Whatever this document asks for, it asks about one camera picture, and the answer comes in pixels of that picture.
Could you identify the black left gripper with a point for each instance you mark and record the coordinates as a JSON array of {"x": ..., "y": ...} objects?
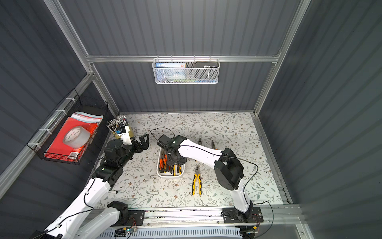
[{"x": 139, "y": 145}]

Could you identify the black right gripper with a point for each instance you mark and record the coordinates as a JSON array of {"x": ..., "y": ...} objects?
[{"x": 174, "y": 154}]

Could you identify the white plastic storage box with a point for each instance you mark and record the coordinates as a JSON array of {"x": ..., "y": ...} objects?
[{"x": 169, "y": 173}]

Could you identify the large yellow black pliers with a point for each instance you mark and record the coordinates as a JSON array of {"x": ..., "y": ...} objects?
[{"x": 197, "y": 182}]

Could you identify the orange long nose pliers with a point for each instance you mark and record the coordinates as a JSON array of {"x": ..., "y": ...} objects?
[{"x": 163, "y": 164}]

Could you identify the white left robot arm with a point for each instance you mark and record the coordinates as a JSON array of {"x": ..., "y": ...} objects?
[{"x": 69, "y": 225}]

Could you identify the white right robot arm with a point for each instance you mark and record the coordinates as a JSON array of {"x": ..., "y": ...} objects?
[{"x": 227, "y": 167}]

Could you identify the yellow black pliers in box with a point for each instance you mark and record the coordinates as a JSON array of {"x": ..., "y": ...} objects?
[{"x": 177, "y": 170}]

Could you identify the blue box in basket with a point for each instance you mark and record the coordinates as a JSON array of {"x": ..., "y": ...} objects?
[{"x": 170, "y": 65}]

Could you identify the yellow pen holder cup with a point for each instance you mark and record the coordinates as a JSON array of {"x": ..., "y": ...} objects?
[{"x": 128, "y": 131}]

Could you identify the bundle of pens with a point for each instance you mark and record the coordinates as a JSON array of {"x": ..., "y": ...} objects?
[{"x": 118, "y": 125}]

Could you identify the floral table mat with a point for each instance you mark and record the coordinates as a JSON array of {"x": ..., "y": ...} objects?
[{"x": 141, "y": 187}]

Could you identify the clear tape roll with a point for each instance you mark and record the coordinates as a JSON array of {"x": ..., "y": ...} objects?
[{"x": 76, "y": 137}]

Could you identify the red paper packet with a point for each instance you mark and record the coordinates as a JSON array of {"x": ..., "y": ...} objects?
[{"x": 63, "y": 153}]

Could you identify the small circuit board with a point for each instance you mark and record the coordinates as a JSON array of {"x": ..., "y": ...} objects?
[{"x": 124, "y": 232}]

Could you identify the black device in basket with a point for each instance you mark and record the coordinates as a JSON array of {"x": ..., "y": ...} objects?
[{"x": 206, "y": 64}]

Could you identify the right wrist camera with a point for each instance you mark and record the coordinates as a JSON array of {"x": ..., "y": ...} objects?
[{"x": 163, "y": 141}]

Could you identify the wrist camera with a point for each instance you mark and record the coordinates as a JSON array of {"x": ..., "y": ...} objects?
[
  {"x": 163, "y": 141},
  {"x": 125, "y": 135}
]

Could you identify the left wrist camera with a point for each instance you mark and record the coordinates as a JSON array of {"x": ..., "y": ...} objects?
[{"x": 125, "y": 135}]

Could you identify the aluminium front rail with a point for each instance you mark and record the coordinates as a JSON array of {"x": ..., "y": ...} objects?
[{"x": 287, "y": 214}]

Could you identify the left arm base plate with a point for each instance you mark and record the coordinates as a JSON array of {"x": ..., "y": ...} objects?
[{"x": 131, "y": 216}]

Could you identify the black wire wall basket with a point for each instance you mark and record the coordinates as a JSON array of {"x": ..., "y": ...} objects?
[{"x": 81, "y": 107}]

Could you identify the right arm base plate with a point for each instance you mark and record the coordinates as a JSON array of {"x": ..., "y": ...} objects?
[{"x": 233, "y": 216}]

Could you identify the white mesh wall basket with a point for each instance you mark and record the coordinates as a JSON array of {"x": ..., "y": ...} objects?
[{"x": 188, "y": 75}]

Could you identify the white ventilated cable duct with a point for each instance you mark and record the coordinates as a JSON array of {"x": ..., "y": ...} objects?
[{"x": 178, "y": 233}]

